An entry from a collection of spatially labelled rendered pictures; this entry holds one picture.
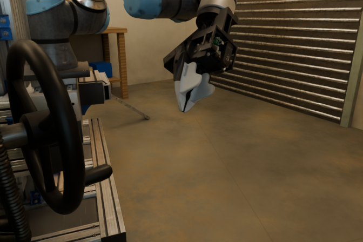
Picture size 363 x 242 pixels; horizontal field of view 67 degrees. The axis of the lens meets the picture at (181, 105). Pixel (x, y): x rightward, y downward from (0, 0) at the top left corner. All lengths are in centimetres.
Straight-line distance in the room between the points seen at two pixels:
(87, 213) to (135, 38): 317
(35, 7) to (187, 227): 114
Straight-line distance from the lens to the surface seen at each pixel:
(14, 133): 48
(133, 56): 413
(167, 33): 438
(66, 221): 127
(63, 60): 98
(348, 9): 289
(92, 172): 45
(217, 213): 156
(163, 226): 148
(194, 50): 53
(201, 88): 52
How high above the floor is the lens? 99
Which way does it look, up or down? 18 degrees down
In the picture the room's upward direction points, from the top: straight up
